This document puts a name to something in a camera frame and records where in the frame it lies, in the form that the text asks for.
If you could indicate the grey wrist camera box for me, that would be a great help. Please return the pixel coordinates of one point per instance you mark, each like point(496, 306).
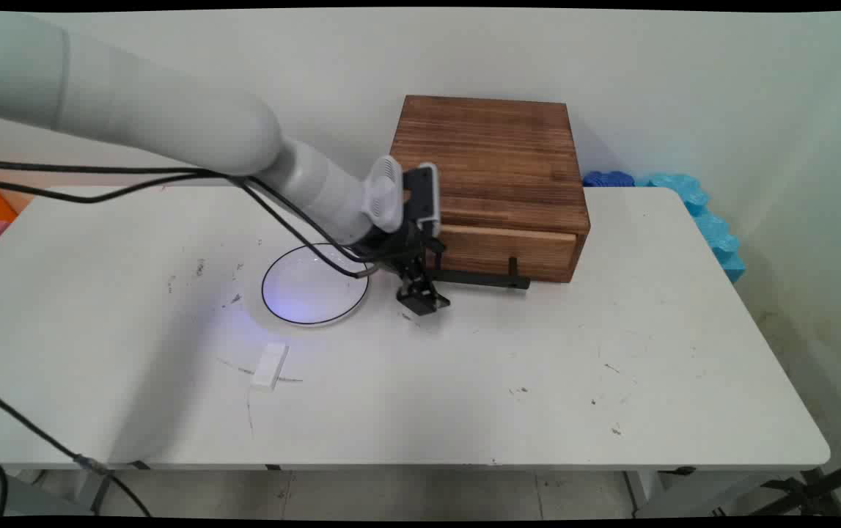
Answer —
point(422, 192)

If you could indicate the brown wooden drawer box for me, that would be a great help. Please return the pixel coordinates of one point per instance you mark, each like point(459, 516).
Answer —
point(497, 176)

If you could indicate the white plate with dark rim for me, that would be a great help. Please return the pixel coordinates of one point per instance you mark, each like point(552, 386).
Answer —
point(315, 284)

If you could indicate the black tripod leg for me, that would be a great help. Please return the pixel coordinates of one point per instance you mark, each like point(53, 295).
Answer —
point(816, 484)

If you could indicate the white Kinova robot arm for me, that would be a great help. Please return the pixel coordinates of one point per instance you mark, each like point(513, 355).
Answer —
point(171, 117)

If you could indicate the dark blue foam piece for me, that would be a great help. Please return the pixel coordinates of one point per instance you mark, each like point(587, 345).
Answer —
point(608, 179)

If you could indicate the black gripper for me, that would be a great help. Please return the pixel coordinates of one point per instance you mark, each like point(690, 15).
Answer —
point(397, 246)

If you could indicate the small white rectangular block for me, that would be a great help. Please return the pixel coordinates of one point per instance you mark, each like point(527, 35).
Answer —
point(270, 365)

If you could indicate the light blue foam piece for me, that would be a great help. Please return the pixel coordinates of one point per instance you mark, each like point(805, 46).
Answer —
point(706, 220)

